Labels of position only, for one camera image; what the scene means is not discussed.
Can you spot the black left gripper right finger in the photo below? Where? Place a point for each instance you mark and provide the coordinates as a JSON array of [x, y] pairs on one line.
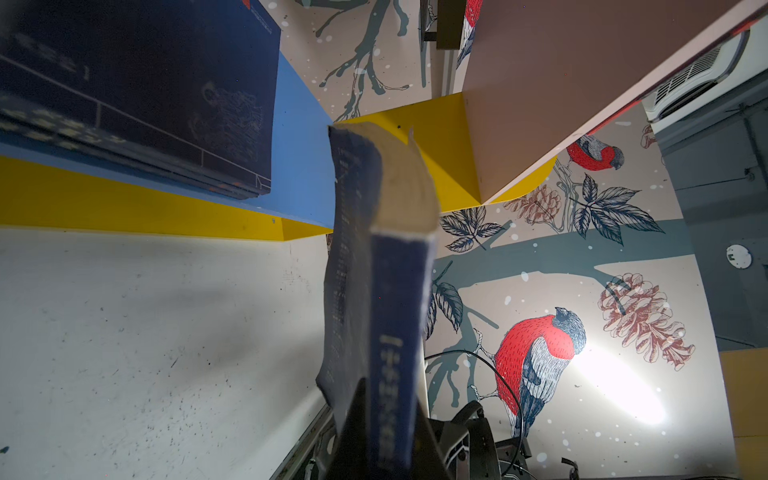
[[427, 463]]

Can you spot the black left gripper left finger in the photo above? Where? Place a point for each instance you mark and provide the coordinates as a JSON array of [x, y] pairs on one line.
[[350, 462]]

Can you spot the navy book yellow label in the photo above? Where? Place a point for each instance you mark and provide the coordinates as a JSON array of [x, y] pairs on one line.
[[184, 90]]

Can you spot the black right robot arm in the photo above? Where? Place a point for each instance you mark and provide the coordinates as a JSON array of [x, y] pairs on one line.
[[469, 451]]

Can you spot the yellow blue pink bookshelf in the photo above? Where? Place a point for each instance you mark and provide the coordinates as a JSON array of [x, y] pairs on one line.
[[516, 82]]

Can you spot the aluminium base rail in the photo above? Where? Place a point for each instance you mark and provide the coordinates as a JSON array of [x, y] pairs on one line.
[[312, 454]]

